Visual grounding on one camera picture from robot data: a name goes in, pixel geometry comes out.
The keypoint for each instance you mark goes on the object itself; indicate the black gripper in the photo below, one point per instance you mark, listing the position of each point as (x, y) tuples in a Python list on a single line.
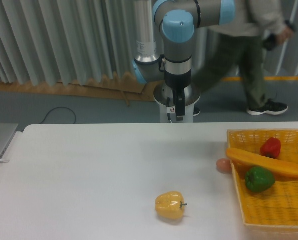
[(178, 83)]

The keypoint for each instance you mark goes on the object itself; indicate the long orange bread loaf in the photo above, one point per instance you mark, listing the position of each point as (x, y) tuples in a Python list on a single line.
[(280, 167)]

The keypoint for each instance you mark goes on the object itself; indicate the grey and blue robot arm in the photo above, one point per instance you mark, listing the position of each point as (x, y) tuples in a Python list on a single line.
[(165, 33)]

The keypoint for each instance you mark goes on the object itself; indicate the brown cardboard sheet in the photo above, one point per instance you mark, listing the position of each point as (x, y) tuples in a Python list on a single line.
[(71, 87)]

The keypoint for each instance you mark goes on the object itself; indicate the brown egg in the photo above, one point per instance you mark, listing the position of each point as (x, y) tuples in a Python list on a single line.
[(224, 165)]

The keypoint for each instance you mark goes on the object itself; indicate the walking person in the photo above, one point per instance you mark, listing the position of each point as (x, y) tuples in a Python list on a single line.
[(240, 44)]

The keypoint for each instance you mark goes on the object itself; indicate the red bell pepper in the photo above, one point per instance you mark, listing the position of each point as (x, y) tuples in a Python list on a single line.
[(271, 148)]

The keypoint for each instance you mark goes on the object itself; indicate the yellow bell pepper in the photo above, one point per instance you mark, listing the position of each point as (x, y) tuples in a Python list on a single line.
[(170, 205)]

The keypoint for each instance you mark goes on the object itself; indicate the green bell pepper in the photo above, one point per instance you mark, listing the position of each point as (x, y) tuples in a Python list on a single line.
[(259, 179)]

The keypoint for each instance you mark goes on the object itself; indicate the grey pleated curtain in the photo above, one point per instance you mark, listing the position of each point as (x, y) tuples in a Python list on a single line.
[(68, 41)]

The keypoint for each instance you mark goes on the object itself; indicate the yellow woven basket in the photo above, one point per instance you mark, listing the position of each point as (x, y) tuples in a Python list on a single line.
[(276, 207)]

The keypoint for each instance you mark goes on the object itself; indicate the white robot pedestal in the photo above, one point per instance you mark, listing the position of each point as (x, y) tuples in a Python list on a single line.
[(171, 111)]

